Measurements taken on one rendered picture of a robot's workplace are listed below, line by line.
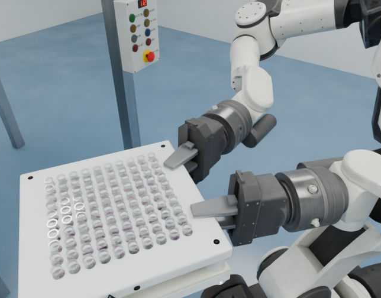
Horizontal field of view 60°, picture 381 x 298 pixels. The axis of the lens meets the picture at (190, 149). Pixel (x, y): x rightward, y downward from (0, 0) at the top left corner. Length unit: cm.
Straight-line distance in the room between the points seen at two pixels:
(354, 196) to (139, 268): 31
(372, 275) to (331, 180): 89
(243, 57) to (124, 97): 74
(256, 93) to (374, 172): 27
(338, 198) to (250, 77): 31
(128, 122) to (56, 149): 105
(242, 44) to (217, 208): 47
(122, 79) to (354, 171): 105
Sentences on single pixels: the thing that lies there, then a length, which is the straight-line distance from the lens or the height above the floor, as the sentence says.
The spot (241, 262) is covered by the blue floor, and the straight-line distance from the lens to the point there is 167.
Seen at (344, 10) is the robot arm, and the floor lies 119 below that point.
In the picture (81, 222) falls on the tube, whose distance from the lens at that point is 45.
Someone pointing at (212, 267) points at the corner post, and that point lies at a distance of 45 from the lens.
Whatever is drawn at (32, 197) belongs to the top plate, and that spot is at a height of 104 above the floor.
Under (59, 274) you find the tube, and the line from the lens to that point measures 42.
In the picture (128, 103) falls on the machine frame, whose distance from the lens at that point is 143.
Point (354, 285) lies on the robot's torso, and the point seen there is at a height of 34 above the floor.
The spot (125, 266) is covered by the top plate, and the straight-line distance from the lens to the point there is 41.
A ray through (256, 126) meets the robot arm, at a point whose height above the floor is 102.
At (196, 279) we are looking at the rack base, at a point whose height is 100.
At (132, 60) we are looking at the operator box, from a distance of 130.
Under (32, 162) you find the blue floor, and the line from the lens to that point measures 239.
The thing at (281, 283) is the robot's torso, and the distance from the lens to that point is 91.
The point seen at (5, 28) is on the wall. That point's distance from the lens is 477.
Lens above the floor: 138
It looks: 38 degrees down
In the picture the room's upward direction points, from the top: straight up
